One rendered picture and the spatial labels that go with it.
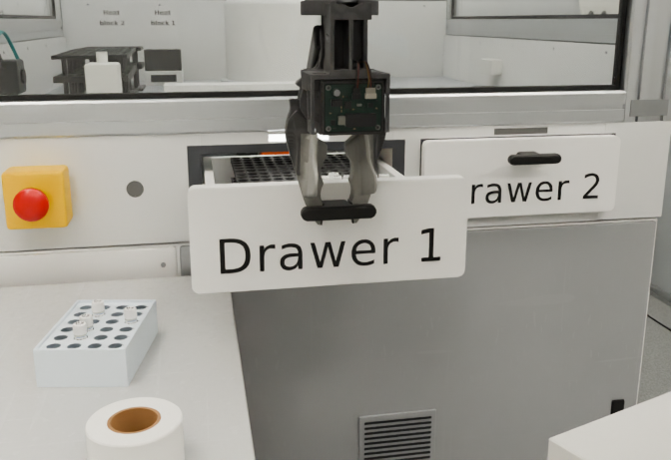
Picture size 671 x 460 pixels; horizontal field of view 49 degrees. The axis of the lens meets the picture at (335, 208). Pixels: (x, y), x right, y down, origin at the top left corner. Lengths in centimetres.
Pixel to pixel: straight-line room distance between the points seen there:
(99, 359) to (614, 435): 44
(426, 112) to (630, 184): 34
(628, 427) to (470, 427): 69
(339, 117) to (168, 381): 29
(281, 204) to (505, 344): 53
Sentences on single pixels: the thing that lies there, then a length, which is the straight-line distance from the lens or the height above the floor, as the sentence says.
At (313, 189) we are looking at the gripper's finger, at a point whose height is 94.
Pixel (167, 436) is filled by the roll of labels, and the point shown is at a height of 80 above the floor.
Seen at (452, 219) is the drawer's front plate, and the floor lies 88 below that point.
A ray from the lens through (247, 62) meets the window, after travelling 99.
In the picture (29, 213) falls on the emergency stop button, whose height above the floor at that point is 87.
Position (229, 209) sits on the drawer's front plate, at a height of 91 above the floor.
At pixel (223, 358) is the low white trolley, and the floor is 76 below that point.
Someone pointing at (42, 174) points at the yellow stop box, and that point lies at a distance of 96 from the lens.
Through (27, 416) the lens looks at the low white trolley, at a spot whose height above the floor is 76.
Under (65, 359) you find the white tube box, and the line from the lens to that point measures 73.
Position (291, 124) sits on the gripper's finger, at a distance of 71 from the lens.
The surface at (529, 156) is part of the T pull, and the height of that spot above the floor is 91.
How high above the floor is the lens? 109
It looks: 14 degrees down
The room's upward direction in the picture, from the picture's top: straight up
